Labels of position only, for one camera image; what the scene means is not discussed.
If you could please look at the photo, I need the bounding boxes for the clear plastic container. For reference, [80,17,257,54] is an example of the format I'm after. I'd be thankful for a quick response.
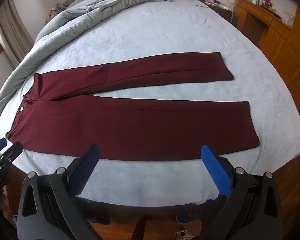
[284,11,296,28]

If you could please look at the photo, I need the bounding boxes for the camouflage pillow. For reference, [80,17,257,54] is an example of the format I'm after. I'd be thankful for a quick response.
[49,2,71,22]

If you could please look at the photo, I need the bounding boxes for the maroon pants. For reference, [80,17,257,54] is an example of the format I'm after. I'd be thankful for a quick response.
[5,52,260,162]

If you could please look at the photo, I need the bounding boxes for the beige curtain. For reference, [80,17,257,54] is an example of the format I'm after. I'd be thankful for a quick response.
[0,0,34,67]

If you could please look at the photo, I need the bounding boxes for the bed with light blue sheet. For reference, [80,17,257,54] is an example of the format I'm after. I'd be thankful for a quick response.
[0,0,300,207]

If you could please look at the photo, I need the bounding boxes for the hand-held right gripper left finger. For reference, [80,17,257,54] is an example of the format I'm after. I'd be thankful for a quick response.
[17,144,100,240]

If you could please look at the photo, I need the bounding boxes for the colourful toy figures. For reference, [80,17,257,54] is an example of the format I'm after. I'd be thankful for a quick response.
[261,0,277,12]

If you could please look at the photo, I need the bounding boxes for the dark nightstand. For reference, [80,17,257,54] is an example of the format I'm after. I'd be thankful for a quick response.
[199,0,235,26]

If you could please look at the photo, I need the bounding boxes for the grey duvet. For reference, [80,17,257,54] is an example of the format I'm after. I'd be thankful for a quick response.
[0,0,172,140]

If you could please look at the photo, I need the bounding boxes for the wooden desk cabinet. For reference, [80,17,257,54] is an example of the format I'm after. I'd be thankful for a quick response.
[234,0,300,155]

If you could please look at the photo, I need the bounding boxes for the white and red sneaker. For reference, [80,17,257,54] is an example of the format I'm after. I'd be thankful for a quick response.
[174,229,198,240]

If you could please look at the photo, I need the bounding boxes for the dark blue shoe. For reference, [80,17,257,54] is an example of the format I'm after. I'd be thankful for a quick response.
[86,212,112,226]
[176,206,193,224]

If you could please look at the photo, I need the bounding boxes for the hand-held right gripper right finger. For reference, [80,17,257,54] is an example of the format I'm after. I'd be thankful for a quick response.
[200,144,283,240]

